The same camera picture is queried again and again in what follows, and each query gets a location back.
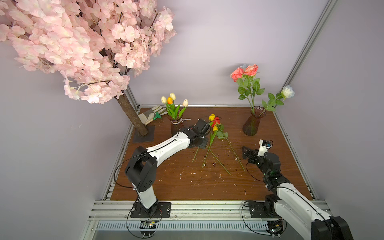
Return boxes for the pink cherry blossom tree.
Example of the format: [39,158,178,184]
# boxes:
[1,1,176,135]

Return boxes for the pink tulip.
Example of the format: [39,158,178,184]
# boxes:
[190,148,233,178]

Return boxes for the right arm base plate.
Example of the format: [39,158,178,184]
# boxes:
[248,201,280,219]

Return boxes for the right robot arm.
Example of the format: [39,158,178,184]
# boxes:
[242,144,354,240]

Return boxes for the small green garden tool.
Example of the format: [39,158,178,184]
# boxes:
[153,112,162,120]

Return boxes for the orange yellow tulip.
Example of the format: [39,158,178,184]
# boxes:
[167,97,178,120]

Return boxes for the right circuit board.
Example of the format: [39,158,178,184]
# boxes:
[267,219,285,238]

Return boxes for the red tulip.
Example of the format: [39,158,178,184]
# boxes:
[210,115,246,171]

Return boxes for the dark tree base plate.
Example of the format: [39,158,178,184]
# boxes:
[132,125,156,144]

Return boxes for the aluminium front rail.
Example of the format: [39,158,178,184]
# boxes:
[88,200,274,221]

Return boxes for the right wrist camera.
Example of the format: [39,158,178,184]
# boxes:
[258,140,273,157]

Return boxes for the beige gardening gloves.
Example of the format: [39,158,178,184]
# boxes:
[138,105,168,126]

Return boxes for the left circuit board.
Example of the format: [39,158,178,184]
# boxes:
[139,221,158,239]

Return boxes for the dark pink glass vase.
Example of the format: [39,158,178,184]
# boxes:
[243,106,267,136]

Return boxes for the circuit board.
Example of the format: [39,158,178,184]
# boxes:
[267,219,285,238]
[139,221,158,239]

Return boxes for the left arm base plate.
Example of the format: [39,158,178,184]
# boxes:
[130,202,172,219]

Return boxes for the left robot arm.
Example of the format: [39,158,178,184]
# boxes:
[125,119,212,218]

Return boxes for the dark pink vase with ribbon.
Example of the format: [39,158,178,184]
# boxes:
[167,115,185,136]

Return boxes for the cream tulip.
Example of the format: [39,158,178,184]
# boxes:
[161,97,168,109]
[170,93,178,115]
[179,99,189,118]

